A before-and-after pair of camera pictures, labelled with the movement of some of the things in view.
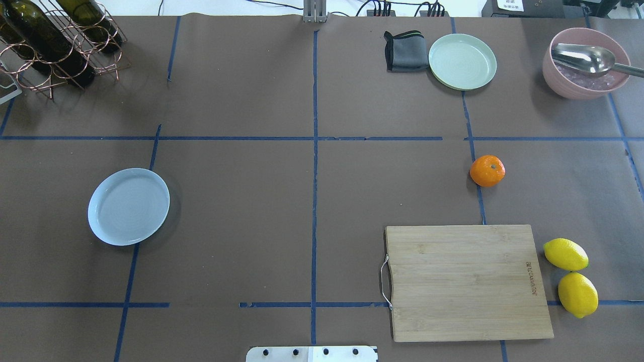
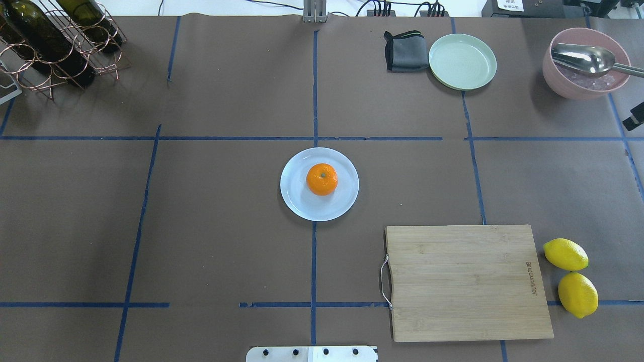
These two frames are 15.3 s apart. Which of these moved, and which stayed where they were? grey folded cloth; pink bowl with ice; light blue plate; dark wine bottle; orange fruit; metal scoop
Moved: orange fruit; light blue plate
Stayed: grey folded cloth; pink bowl with ice; dark wine bottle; metal scoop
